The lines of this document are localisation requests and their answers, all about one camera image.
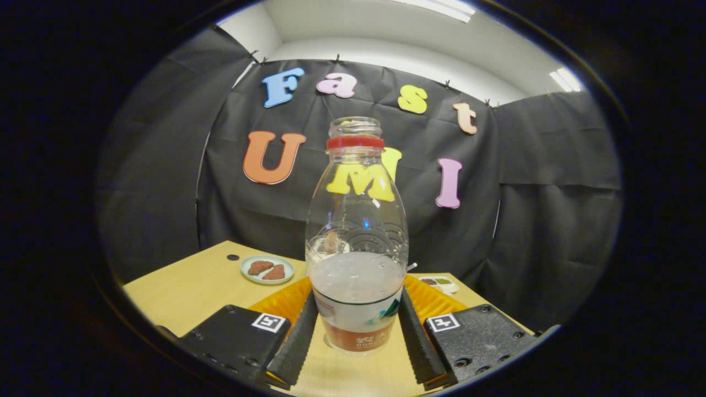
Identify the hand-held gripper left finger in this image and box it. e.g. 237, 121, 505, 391
176, 276, 319, 389

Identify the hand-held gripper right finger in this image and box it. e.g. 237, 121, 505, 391
398, 274, 539, 387

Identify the clear plastic juice bottle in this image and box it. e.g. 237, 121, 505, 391
305, 116, 410, 354

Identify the small white food tray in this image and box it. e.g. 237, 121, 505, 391
417, 275, 460, 295

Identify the pale green plate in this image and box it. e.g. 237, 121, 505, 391
240, 254, 296, 286

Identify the wooden table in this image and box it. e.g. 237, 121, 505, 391
122, 240, 536, 397

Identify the black backdrop cloth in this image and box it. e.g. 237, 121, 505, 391
95, 25, 624, 332

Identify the small ceiling light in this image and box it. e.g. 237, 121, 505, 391
548, 67, 583, 93

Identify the long ceiling light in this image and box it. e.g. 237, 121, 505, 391
394, 0, 477, 23

